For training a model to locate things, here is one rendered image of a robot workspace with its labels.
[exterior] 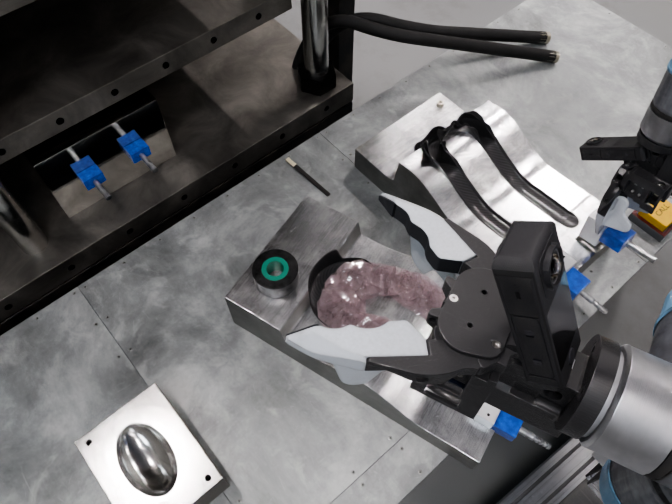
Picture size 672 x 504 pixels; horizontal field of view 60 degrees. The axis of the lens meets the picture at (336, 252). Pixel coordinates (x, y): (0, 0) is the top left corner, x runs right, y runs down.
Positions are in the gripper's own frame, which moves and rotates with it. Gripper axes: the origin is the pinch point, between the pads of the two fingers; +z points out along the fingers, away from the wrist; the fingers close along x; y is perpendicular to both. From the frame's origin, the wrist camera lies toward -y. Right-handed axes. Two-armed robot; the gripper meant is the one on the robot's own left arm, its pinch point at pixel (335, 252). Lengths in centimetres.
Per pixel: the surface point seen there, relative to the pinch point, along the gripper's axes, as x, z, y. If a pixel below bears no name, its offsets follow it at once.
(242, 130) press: 63, 54, 59
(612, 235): 60, -28, 44
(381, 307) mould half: 31, 3, 53
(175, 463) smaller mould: -7, 21, 61
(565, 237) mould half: 60, -21, 49
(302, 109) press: 76, 45, 57
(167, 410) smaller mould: -1, 27, 59
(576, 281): 51, -25, 49
